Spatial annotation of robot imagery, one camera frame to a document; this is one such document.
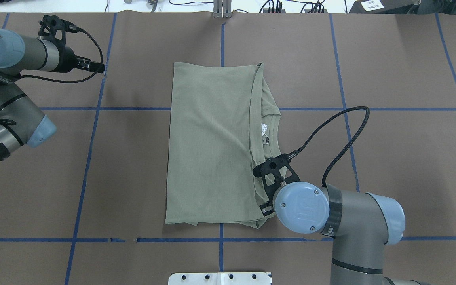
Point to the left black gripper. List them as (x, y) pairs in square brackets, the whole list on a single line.
[(67, 59)]

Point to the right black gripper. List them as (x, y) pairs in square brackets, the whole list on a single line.
[(266, 209)]

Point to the olive green long-sleeve shirt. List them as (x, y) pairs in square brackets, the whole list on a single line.
[(215, 142)]

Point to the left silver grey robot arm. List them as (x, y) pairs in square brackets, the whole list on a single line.
[(22, 122)]

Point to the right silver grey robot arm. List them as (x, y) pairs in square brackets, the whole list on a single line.
[(360, 224)]

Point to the white shirt price tag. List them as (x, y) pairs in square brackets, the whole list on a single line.
[(264, 135)]

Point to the black box with label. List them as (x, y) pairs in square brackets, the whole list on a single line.
[(383, 6)]

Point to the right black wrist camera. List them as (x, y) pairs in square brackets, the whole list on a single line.
[(279, 167)]

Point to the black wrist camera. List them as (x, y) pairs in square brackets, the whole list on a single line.
[(54, 29), (279, 167)]

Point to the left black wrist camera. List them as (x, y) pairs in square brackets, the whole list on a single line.
[(54, 29)]

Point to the aluminium frame post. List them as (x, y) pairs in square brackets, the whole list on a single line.
[(222, 9)]

